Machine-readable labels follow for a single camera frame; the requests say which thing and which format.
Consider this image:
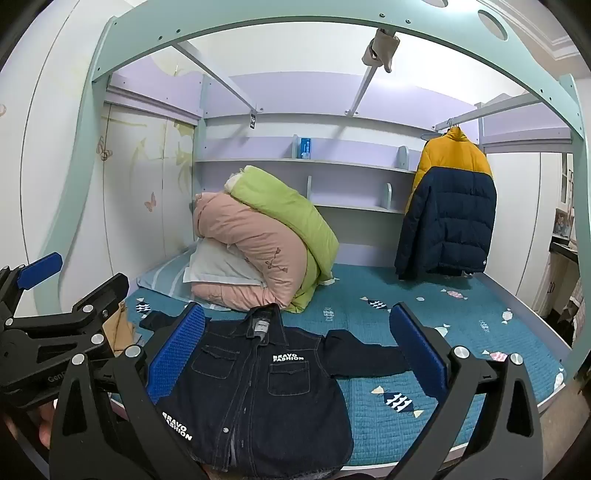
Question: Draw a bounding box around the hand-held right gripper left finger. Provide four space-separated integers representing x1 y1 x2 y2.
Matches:
48 302 208 480

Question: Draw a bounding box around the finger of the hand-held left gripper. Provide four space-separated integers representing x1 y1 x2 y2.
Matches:
14 273 130 344
0 251 64 324

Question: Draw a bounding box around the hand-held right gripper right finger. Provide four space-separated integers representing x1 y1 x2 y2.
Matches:
385 302 546 480

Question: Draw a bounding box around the dark denim jacket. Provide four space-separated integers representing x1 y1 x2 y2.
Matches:
139 302 411 478

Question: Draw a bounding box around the clothes hanger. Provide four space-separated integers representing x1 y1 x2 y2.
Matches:
422 117 462 139

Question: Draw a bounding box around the person's left hand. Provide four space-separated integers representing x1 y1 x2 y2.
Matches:
2 401 55 450

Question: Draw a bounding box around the tan cloth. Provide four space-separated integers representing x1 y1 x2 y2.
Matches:
104 302 144 356

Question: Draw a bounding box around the teal quilted bed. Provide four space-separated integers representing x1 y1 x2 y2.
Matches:
122 251 566 467

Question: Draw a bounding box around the blue striped pillow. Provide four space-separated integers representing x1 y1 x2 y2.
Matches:
139 249 204 296

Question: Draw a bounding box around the white pillow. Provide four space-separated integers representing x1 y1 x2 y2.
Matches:
182 237 269 289

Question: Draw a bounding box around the pink quilt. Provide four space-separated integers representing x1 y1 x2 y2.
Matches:
191 192 333 312

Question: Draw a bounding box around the white butterfly print wardrobe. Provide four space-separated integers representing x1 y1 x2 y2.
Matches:
0 0 199 319

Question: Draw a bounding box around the yellow navy puffer jacket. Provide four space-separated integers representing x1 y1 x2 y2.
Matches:
394 127 498 281

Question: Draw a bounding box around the plain white wardrobe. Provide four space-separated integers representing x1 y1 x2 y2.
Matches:
482 152 575 319

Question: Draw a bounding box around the green quilt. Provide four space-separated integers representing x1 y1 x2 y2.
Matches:
225 165 340 315

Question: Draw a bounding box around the white glass door cabinet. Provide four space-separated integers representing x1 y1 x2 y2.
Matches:
556 152 579 241

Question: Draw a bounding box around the grey hanging cloth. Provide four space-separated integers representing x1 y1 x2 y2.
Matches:
361 28 402 73

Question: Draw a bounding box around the lilac wall shelf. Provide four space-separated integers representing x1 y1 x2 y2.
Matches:
194 134 416 215

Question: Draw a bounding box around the mint green loft frame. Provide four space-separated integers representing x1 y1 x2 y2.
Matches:
83 0 587 379

